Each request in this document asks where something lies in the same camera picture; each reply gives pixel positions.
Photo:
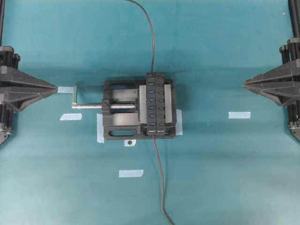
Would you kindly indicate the blue tape bottom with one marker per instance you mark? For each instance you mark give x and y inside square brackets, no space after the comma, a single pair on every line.
[131,173]

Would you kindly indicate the blue tape near crank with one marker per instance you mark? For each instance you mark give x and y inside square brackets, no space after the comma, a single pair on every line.
[65,89]

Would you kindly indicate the taped black screw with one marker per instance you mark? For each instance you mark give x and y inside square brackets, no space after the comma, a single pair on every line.
[130,143]

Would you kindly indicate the blue tape vise left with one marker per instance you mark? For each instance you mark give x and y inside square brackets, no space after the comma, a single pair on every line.
[100,129]

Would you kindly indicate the blue tape vise right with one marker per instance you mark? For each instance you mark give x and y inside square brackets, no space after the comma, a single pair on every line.
[179,125]

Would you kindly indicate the blue tape right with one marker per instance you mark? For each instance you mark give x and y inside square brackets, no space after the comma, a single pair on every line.
[239,115]

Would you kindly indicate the black multi-port USB hub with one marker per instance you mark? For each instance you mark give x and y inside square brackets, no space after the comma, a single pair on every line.
[155,101]

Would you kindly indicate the silver vise crank handle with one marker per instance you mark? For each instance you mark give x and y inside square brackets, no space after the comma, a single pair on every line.
[75,105]

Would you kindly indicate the blue tape left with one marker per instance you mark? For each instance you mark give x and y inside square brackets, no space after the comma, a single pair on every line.
[71,116]

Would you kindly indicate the blue tape vise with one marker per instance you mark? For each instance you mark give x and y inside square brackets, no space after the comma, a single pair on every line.
[179,125]
[100,129]

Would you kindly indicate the black bench vise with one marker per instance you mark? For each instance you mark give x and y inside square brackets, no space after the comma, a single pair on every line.
[124,110]

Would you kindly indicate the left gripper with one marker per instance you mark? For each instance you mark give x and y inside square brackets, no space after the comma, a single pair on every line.
[17,99]

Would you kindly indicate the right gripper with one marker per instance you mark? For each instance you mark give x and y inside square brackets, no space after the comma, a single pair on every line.
[289,97]

